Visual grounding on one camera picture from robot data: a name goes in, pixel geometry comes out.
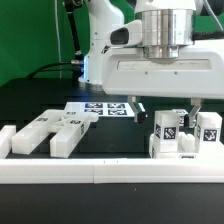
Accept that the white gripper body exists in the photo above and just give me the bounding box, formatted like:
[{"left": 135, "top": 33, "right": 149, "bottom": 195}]
[{"left": 102, "top": 41, "right": 224, "bottom": 99}]

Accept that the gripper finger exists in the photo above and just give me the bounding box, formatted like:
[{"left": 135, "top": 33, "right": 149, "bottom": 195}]
[
  {"left": 184, "top": 98, "right": 203, "bottom": 128},
  {"left": 128, "top": 96, "right": 146, "bottom": 124}
]

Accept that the white chair seat part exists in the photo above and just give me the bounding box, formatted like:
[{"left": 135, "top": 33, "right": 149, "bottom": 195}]
[{"left": 149, "top": 132, "right": 224, "bottom": 160}]

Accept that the white chair back frame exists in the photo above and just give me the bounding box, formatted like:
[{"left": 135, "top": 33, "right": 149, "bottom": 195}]
[{"left": 12, "top": 109, "right": 99, "bottom": 158}]

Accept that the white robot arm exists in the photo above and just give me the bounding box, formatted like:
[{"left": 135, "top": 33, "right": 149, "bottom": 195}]
[{"left": 65, "top": 0, "right": 224, "bottom": 127}]

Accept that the white tag sheet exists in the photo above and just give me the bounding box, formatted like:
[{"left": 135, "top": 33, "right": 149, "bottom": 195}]
[{"left": 64, "top": 102, "right": 135, "bottom": 117}]

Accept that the white front fence bar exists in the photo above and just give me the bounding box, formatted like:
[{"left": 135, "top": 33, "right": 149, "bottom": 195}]
[{"left": 0, "top": 159, "right": 224, "bottom": 184}]

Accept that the white left fence block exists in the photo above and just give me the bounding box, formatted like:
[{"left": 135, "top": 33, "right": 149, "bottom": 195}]
[{"left": 0, "top": 125, "right": 16, "bottom": 159}]

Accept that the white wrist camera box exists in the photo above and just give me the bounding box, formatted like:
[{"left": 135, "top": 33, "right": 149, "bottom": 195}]
[{"left": 106, "top": 20, "right": 143, "bottom": 47}]

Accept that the black cable bundle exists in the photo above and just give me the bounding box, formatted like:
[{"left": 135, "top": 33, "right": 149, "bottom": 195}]
[{"left": 27, "top": 0, "right": 85, "bottom": 80}]

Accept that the thin grey cable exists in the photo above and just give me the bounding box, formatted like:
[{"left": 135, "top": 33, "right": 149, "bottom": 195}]
[{"left": 54, "top": 0, "right": 63, "bottom": 80}]

